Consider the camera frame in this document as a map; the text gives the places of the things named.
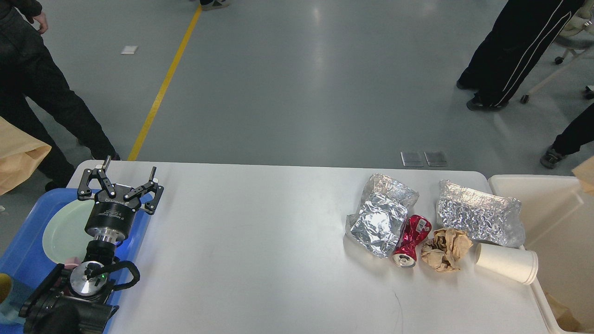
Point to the white paper cup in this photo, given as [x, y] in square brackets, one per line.
[516, 264]

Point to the person leg far right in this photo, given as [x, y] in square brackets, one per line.
[578, 133]

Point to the pink ribbed mug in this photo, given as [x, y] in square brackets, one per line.
[71, 263]

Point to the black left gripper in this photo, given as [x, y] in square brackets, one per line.
[111, 215]

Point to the floor plate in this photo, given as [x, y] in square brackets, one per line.
[436, 159]
[412, 159]

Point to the floor plate right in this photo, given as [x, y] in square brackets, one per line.
[436, 159]

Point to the person in striped trousers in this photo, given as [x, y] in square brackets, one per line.
[521, 33]

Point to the floor plate left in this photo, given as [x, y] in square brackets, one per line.
[412, 159]

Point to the crumpled foil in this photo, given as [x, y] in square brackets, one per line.
[485, 217]
[383, 210]

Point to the dark teal mug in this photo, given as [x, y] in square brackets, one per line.
[13, 294]

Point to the person bare hand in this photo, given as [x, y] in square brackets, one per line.
[41, 19]

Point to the crumpled foil right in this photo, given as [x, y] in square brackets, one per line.
[485, 217]

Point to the paper bag held by person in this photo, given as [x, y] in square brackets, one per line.
[20, 155]

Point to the beige plastic bin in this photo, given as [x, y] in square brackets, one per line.
[558, 219]

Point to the crushed red can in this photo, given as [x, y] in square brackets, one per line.
[415, 230]

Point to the passerby shoe top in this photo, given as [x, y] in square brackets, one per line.
[207, 5]

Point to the crumpled brown paper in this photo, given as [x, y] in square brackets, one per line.
[445, 250]

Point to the person in black left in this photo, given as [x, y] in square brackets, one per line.
[29, 72]

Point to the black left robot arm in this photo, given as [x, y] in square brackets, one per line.
[88, 286]

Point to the light green plate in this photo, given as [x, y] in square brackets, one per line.
[65, 236]

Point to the crumpled foil left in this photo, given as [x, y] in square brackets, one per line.
[383, 210]

